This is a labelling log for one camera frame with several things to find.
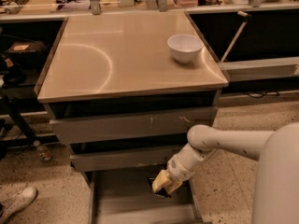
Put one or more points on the white sneaker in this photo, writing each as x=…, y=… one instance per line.
x=16, y=203

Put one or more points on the grey top drawer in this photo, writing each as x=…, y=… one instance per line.
x=133, y=125

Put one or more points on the open grey bottom drawer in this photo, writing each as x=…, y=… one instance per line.
x=124, y=196

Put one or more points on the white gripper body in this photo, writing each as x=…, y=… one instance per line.
x=177, y=168

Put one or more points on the plastic water bottle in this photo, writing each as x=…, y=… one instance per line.
x=42, y=151

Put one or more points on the grey middle drawer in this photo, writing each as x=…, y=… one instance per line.
x=138, y=157

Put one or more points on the white pole with black grip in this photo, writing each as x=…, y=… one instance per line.
x=246, y=17

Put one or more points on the white ceramic bowl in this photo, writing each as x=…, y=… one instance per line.
x=184, y=48

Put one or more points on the black rxbar chocolate wrapper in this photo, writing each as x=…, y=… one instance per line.
x=162, y=192

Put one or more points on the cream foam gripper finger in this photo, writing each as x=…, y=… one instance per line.
x=171, y=186
x=162, y=181

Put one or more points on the black bag with label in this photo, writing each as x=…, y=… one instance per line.
x=28, y=55

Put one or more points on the black stand leg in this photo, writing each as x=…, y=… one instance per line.
x=18, y=119

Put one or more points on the grey drawer cabinet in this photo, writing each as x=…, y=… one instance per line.
x=119, y=63

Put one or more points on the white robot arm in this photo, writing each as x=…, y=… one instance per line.
x=276, y=189

